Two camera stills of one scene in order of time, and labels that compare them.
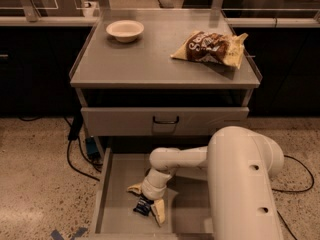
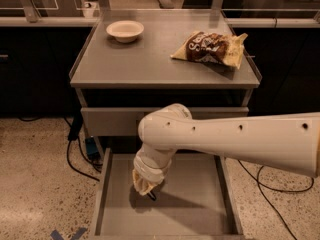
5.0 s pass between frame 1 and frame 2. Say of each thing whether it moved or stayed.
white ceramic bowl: stayed
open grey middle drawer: stayed
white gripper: moved
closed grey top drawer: stayed
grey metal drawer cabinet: stayed
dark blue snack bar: moved
